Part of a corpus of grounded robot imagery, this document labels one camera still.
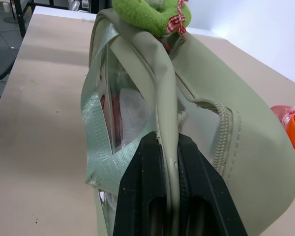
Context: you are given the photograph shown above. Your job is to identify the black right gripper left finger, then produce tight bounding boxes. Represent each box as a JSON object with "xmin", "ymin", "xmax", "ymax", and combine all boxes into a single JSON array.
[{"xmin": 113, "ymin": 131, "xmax": 172, "ymax": 236}]

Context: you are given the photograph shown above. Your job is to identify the green plush keychain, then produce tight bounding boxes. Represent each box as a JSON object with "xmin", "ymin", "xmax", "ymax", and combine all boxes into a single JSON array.
[{"xmin": 112, "ymin": 0, "xmax": 189, "ymax": 37}]

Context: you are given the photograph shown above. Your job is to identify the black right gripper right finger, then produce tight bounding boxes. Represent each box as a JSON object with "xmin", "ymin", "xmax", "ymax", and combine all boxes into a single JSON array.
[{"xmin": 177, "ymin": 134, "xmax": 249, "ymax": 236}]

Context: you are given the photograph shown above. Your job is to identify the black metal frame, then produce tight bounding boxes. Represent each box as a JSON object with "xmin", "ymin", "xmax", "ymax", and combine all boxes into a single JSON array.
[{"xmin": 11, "ymin": 0, "xmax": 72, "ymax": 38}]

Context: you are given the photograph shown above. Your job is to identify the green pouch with zipper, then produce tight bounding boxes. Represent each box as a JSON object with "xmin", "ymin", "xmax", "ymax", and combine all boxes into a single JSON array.
[{"xmin": 79, "ymin": 9, "xmax": 295, "ymax": 236}]

